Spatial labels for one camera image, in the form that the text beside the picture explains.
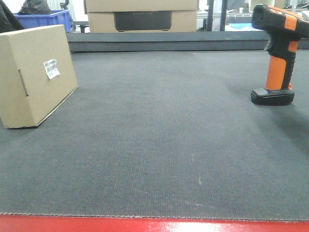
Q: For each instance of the red metal table frame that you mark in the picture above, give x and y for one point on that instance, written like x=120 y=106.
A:
x=15 y=223

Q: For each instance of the black jacket on chair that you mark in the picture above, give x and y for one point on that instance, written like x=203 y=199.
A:
x=8 y=21

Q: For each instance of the orange black barcode scanner gun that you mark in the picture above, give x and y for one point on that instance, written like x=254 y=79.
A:
x=285 y=30

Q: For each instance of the small brown cardboard package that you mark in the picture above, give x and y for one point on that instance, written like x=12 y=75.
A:
x=36 y=75

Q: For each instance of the blue plastic crate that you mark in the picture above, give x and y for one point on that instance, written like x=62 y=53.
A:
x=57 y=17

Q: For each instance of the white metal workbench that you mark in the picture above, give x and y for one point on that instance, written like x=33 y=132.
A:
x=233 y=22

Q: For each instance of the large cardboard box with window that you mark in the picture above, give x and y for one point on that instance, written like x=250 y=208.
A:
x=114 y=16

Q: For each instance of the black bag in crate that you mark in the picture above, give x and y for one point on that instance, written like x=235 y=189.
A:
x=35 y=7

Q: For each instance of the grey felt table mat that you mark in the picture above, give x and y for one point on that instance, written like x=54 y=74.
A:
x=164 y=134

